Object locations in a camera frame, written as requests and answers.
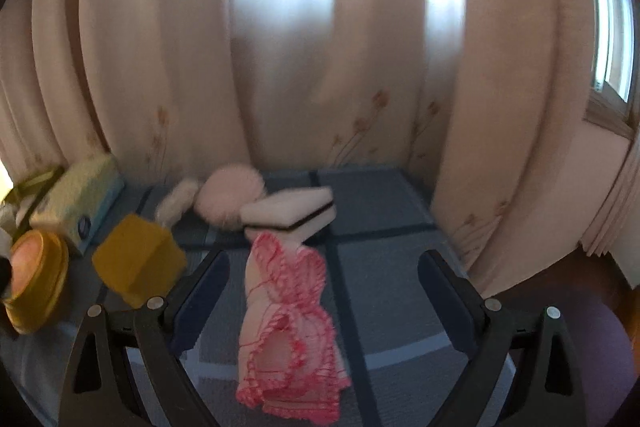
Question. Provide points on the yellow patterned tissue box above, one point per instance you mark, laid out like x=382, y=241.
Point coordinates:
x=75, y=197

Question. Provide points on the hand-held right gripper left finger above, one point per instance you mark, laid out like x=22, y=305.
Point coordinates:
x=200, y=292

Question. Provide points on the gathered white curtain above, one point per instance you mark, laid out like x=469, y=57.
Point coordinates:
x=620, y=217

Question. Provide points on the pink fluffy puff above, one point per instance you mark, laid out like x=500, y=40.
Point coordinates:
x=227, y=197

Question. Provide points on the white sponge with black layer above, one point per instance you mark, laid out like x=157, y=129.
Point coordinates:
x=290, y=209

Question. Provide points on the window with metal frame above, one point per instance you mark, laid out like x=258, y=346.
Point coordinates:
x=610, y=17

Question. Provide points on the white cloth with pink trim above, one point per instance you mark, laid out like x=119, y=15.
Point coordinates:
x=285, y=317

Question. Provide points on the blue checked tablecloth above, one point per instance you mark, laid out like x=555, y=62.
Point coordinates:
x=385, y=232

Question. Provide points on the white fluffy puff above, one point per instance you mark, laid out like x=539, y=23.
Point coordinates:
x=177, y=202

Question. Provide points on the gold rectangular tin box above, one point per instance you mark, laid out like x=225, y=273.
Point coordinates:
x=35, y=184

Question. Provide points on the round yellow tin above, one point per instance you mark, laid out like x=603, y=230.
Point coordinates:
x=40, y=277

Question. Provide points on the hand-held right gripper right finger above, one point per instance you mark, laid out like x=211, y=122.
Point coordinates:
x=445, y=302

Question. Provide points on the purple chair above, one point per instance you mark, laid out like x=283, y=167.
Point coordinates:
x=600, y=347

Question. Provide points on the floral cream curtain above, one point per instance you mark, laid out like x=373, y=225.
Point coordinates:
x=320, y=82

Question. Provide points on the yellow sponge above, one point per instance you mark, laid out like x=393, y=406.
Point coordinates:
x=135, y=257

